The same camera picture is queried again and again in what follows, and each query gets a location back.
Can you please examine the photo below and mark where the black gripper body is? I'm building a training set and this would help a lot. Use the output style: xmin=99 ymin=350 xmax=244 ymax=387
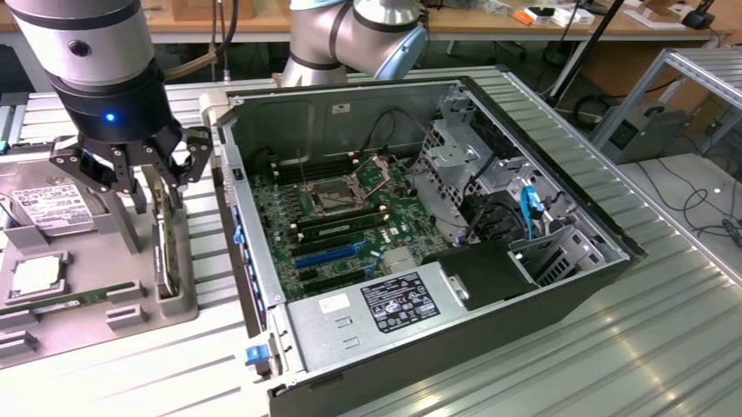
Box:
xmin=46 ymin=58 xmax=186 ymax=145

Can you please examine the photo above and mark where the graphics card with metal bracket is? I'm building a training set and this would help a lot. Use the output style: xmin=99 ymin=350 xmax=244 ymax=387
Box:
xmin=140 ymin=159 xmax=182 ymax=301

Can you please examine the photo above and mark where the grey case corner foot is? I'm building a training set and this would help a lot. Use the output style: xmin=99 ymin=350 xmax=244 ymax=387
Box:
xmin=199 ymin=92 xmax=244 ymax=128

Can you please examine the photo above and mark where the hard disk with blue carrier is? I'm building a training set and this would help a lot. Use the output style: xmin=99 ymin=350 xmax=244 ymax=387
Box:
xmin=0 ymin=149 xmax=99 ymax=238

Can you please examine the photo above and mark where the thin metal locking lever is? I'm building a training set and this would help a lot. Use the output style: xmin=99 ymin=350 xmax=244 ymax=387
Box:
xmin=295 ymin=148 xmax=312 ymax=192

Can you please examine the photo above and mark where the grey parts rack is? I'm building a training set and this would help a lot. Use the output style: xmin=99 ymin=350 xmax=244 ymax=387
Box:
xmin=0 ymin=167 xmax=202 ymax=370

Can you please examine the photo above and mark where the CPU socket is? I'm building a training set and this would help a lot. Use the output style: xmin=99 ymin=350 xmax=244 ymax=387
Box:
xmin=310 ymin=175 xmax=372 ymax=216

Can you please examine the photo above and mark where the silver CPU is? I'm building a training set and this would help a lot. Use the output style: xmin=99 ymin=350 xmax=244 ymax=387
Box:
xmin=11 ymin=258 xmax=63 ymax=301

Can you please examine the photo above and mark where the black expansion slot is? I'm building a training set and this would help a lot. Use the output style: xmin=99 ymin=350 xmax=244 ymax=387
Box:
xmin=302 ymin=277 xmax=378 ymax=300
xmin=288 ymin=237 xmax=356 ymax=258
xmin=298 ymin=265 xmax=372 ymax=288

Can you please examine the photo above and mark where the metal socket cover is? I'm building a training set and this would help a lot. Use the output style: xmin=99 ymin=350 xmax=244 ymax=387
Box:
xmin=347 ymin=156 xmax=399 ymax=196

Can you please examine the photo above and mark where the green RAM stick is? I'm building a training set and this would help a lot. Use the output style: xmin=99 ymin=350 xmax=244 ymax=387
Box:
xmin=0 ymin=288 xmax=111 ymax=316

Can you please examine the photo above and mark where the blue expansion slot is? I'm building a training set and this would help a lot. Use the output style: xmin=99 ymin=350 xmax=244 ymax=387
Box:
xmin=294 ymin=245 xmax=359 ymax=269

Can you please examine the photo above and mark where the green motherboard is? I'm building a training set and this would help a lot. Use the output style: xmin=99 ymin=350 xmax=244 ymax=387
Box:
xmin=248 ymin=151 xmax=465 ymax=301

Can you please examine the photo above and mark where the silver chipset heatsink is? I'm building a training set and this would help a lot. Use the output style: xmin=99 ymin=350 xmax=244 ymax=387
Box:
xmin=382 ymin=249 xmax=417 ymax=268

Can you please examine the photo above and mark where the silver perforated drive cage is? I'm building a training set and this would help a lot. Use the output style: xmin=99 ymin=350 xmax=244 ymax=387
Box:
xmin=414 ymin=117 xmax=523 ymax=229

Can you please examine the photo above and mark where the silver power supply unit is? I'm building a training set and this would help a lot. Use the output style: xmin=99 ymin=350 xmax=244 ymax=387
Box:
xmin=286 ymin=261 xmax=471 ymax=374

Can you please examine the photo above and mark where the wooden desk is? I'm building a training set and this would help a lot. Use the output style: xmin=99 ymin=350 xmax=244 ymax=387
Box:
xmin=0 ymin=0 xmax=735 ymax=92

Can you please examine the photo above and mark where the black open PC case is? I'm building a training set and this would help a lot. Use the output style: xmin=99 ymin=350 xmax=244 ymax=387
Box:
xmin=199 ymin=76 xmax=649 ymax=417

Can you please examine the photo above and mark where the silver disk bay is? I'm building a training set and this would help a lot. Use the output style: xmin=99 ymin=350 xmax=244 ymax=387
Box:
xmin=507 ymin=223 xmax=610 ymax=290

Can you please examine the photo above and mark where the black and white small box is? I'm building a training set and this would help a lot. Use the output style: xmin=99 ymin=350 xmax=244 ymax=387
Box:
xmin=525 ymin=6 xmax=559 ymax=26

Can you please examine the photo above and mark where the black tripod pole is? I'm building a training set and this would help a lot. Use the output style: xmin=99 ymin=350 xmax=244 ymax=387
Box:
xmin=547 ymin=0 xmax=627 ymax=101

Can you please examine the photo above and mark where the large brown cardboard panel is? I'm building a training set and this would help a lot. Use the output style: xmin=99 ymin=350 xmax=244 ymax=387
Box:
xmin=579 ymin=41 xmax=735 ymax=136

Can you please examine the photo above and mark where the dark grey machine box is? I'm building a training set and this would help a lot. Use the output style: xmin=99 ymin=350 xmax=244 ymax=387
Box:
xmin=602 ymin=105 xmax=701 ymax=165

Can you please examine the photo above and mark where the flat white carton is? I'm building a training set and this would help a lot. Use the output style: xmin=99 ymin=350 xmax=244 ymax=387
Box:
xmin=623 ymin=3 xmax=689 ymax=31

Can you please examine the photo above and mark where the black desk device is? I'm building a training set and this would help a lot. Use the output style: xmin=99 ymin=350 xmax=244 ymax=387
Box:
xmin=678 ymin=0 xmax=718 ymax=30

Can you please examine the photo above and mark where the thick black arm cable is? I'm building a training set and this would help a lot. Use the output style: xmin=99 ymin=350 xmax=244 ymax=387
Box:
xmin=162 ymin=0 xmax=240 ymax=83

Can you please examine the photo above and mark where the black wire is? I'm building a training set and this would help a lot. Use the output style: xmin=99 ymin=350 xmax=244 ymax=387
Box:
xmin=358 ymin=108 xmax=425 ymax=156

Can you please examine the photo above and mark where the black cable bundle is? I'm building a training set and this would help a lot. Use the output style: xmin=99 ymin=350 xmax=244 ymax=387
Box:
xmin=463 ymin=195 xmax=523 ymax=244

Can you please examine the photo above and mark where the blue wire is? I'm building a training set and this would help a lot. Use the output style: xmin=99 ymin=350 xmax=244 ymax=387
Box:
xmin=519 ymin=185 xmax=545 ymax=242

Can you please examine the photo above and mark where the aluminium frame table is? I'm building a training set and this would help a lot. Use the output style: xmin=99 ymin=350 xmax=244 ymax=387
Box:
xmin=590 ymin=46 xmax=742 ymax=164

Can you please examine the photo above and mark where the black tangled cable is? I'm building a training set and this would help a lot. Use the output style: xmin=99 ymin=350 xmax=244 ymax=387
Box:
xmin=651 ymin=158 xmax=742 ymax=248

